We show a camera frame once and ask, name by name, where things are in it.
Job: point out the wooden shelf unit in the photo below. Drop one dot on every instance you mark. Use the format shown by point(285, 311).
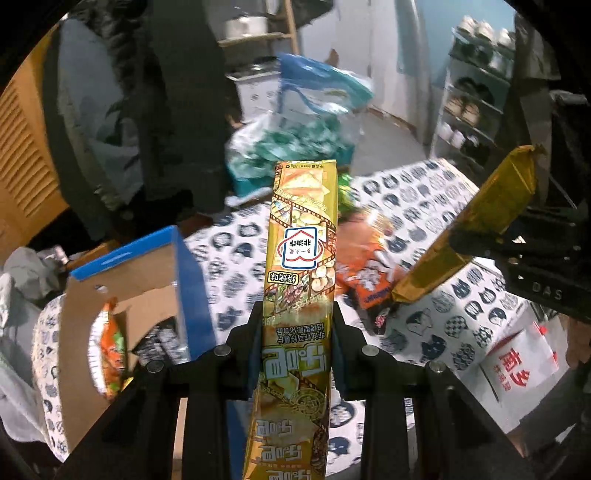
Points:
point(291, 27)

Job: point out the white fleece garment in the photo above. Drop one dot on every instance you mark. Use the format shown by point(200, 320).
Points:
point(16, 360)

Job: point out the long gold snack packet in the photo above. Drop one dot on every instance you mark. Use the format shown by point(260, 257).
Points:
point(498, 198)
point(295, 286)

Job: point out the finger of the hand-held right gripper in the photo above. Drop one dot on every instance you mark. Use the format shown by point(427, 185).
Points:
point(489, 244)
point(554, 217)

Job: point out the wooden louvred cabinet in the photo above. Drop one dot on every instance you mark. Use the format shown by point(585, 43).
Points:
point(27, 161)

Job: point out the cat print tablecloth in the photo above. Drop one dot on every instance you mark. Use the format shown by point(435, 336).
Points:
point(438, 332)

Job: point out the small green snack packet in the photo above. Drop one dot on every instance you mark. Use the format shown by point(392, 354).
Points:
point(345, 194)

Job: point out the grey garment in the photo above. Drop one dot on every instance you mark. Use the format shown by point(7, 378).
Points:
point(27, 263)

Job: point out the small dark snack packet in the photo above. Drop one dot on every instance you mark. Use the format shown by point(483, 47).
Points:
point(382, 321)

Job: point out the white patterned box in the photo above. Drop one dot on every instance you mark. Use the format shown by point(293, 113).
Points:
point(258, 97)

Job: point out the white bag with red print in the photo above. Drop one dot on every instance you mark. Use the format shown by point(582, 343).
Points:
point(517, 364)

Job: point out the cardboard box with blue rim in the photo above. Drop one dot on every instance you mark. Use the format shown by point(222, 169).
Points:
point(81, 323)

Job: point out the black coat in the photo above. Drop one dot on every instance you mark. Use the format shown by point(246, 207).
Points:
point(184, 106)

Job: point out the white pot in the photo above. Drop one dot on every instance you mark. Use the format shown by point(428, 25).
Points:
point(244, 26)

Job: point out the person's right hand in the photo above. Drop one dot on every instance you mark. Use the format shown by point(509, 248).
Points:
point(579, 344)

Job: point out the pile of teal plastic bags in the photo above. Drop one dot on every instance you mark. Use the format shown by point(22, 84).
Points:
point(295, 143)

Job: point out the grey hooded jacket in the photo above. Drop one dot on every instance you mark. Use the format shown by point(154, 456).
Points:
point(97, 101)

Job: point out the grey shoe rack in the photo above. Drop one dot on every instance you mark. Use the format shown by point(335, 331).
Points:
point(471, 92)

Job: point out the orange snack packet silver back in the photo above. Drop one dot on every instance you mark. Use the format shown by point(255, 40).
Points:
point(111, 350)

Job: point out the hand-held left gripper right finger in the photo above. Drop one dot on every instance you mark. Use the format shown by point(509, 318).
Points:
point(351, 364)

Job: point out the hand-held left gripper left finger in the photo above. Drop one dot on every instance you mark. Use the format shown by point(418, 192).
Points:
point(240, 360)

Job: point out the large orange snack packet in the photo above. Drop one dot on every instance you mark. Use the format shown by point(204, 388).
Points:
point(369, 281)

